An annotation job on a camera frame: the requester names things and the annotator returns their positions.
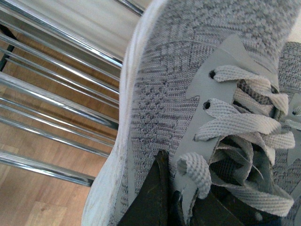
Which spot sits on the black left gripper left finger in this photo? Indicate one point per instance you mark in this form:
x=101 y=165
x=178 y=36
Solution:
x=150 y=207

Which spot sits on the grey knit sneaker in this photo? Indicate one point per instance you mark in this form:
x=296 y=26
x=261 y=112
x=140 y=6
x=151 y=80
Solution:
x=200 y=81
x=288 y=163

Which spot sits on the black metal shoe rack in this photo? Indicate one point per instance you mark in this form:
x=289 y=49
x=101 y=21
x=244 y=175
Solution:
x=60 y=63

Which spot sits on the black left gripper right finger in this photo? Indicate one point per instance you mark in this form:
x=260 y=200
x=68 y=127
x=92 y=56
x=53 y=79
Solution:
x=221 y=208

